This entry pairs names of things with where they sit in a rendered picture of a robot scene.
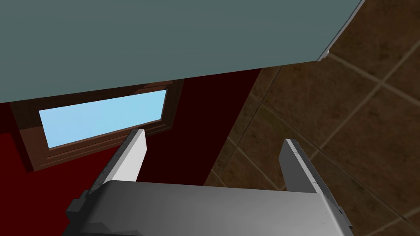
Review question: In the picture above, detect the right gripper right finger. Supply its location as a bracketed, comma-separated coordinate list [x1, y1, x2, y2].
[278, 138, 329, 195]

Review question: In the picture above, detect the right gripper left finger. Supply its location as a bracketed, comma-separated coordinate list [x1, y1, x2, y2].
[89, 128, 147, 194]

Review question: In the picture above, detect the grey-green door leaf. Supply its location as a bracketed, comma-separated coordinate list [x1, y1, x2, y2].
[0, 0, 366, 104]

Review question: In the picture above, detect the brown framed window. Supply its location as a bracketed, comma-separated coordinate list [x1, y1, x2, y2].
[9, 78, 184, 172]

